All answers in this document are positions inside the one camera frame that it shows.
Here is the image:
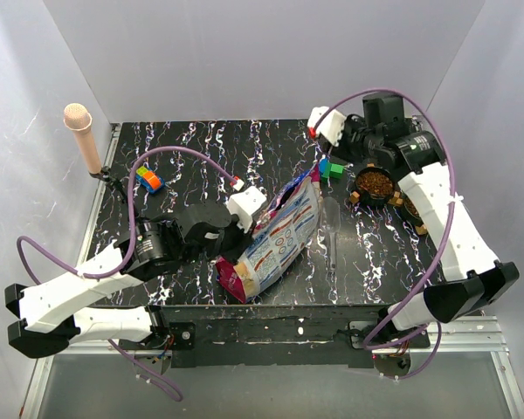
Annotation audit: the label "black bowl with logo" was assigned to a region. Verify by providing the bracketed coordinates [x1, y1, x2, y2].
[348, 163, 403, 208]

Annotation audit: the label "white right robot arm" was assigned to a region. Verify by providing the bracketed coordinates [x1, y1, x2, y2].
[312, 111, 520, 347]

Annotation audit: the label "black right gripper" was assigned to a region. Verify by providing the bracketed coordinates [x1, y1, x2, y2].
[320, 112, 382, 168]

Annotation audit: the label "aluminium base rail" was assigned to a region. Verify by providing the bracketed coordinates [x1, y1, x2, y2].
[20, 330, 524, 418]

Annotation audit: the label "blue green toy blocks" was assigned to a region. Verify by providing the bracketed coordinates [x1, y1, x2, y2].
[318, 158, 345, 182]

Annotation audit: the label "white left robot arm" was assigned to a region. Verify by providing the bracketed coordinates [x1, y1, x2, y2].
[4, 202, 256, 359]

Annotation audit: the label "pink microphone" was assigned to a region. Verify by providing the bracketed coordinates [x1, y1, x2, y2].
[64, 103, 102, 175]

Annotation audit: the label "pink pet food bag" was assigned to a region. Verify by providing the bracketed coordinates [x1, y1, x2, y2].
[216, 166, 322, 303]

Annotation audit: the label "colourful cube toy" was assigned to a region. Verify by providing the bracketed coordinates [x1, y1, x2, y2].
[135, 166, 165, 194]

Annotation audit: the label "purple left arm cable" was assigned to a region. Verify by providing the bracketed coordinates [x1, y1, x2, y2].
[16, 146, 245, 402]

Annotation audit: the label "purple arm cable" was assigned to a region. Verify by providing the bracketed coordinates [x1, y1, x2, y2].
[16, 146, 245, 402]
[309, 89, 459, 381]

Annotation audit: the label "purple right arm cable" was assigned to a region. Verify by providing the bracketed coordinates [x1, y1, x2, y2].
[309, 89, 459, 381]

